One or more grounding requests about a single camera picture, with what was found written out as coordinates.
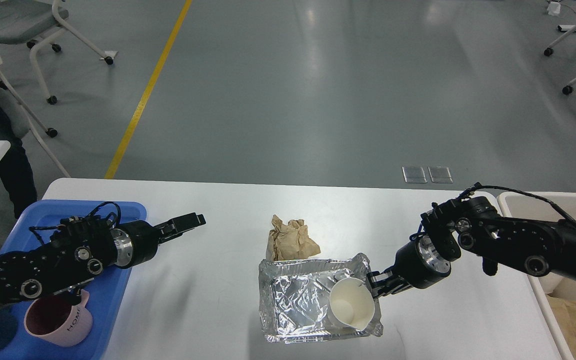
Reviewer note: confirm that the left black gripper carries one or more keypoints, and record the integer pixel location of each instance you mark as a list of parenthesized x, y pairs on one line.
[(137, 241)]

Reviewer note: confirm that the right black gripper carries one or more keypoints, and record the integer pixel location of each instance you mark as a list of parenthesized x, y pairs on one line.
[(418, 263)]

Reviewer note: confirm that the white paper cup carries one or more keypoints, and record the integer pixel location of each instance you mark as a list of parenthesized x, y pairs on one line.
[(351, 304)]

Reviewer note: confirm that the aluminium foil tray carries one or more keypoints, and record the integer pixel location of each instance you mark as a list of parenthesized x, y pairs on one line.
[(294, 299)]

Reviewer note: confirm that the pink mug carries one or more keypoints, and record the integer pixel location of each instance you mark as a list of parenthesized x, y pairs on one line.
[(53, 319)]

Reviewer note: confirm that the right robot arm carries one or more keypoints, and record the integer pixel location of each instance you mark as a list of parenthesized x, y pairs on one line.
[(471, 223)]

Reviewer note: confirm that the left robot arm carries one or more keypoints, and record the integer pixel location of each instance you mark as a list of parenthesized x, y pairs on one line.
[(80, 249)]

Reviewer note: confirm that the blue plastic tray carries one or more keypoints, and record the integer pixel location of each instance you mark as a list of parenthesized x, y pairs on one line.
[(106, 291)]

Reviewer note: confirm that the floor socket plate left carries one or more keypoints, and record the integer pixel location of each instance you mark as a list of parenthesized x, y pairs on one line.
[(414, 174)]

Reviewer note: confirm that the floor socket plate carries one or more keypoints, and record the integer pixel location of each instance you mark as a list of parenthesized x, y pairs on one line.
[(440, 174), (414, 174)]

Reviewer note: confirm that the floor socket plate right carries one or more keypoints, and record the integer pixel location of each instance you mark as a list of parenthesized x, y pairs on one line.
[(440, 174)]

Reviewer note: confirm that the paper cup in bin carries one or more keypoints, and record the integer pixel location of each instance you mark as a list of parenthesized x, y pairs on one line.
[(550, 282)]

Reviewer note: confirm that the beige plastic bin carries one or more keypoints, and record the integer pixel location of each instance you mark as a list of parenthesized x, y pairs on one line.
[(518, 206)]

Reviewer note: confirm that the grey office chair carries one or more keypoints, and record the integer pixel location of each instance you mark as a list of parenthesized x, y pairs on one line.
[(36, 24)]

